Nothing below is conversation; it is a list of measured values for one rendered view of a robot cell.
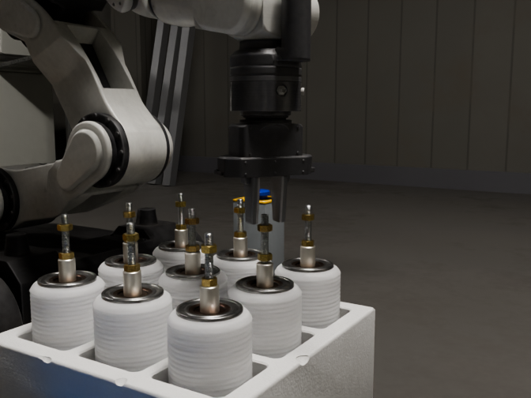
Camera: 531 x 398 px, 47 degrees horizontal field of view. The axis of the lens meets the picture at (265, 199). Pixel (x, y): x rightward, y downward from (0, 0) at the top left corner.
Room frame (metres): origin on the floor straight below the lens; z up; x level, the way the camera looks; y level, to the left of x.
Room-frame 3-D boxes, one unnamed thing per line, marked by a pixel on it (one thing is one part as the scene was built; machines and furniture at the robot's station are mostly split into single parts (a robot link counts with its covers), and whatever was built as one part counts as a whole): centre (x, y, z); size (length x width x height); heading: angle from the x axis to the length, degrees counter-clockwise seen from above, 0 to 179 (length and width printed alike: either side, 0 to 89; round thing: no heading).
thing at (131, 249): (0.72, 0.16, 0.30); 0.01 x 0.01 x 0.08
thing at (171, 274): (0.82, 0.10, 0.25); 0.08 x 0.08 x 0.01
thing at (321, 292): (0.86, -0.06, 0.16); 0.10 x 0.10 x 0.18
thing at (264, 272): (0.76, 0.00, 0.26); 0.02 x 0.02 x 0.03
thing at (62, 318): (0.78, 0.26, 0.16); 0.10 x 0.10 x 0.18
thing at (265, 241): (0.76, 0.00, 0.31); 0.01 x 0.01 x 0.08
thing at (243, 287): (0.76, 0.00, 0.25); 0.08 x 0.08 x 0.01
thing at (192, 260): (0.82, 0.10, 0.26); 0.02 x 0.02 x 0.03
